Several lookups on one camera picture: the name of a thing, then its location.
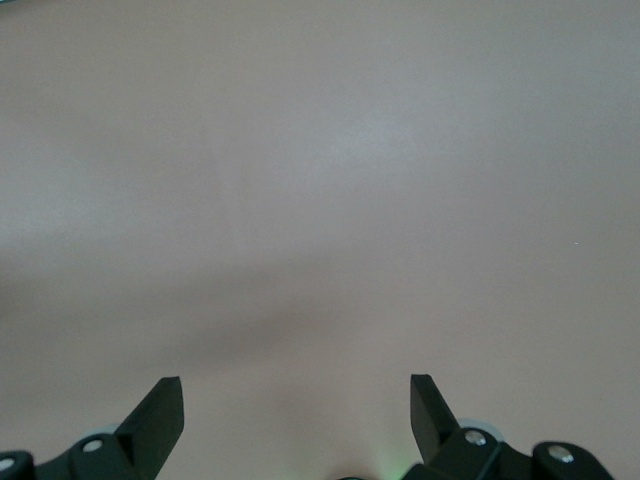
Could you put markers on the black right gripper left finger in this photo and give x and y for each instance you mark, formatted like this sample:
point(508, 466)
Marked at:
point(150, 425)

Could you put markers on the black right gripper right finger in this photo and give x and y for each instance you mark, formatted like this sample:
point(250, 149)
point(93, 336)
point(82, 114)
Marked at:
point(435, 430)

